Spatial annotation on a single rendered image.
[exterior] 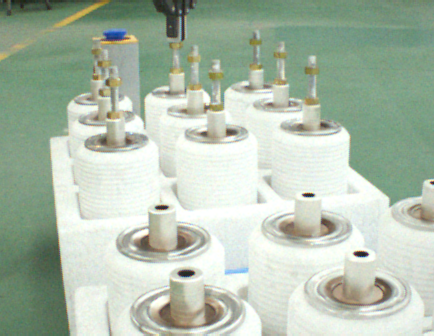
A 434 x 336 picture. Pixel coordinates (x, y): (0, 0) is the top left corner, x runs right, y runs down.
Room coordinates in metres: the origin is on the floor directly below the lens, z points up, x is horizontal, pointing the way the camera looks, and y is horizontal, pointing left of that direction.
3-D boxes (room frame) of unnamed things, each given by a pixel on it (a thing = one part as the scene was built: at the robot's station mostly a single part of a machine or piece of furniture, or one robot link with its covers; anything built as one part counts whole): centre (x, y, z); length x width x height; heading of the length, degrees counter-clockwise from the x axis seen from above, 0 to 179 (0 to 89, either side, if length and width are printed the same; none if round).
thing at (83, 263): (0.97, 0.02, 0.09); 0.39 x 0.39 x 0.18; 13
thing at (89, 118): (0.94, 0.14, 0.25); 0.08 x 0.08 x 0.01
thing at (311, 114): (0.88, -0.12, 0.26); 0.02 x 0.02 x 0.03
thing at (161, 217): (0.54, 0.04, 0.26); 0.02 x 0.02 x 0.03
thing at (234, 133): (0.85, 0.00, 0.25); 0.08 x 0.08 x 0.01
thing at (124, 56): (1.23, 0.16, 0.16); 0.07 x 0.07 x 0.31; 13
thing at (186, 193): (0.85, 0.00, 0.16); 0.10 x 0.10 x 0.18
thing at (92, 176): (0.82, 0.11, 0.16); 0.10 x 0.10 x 0.18
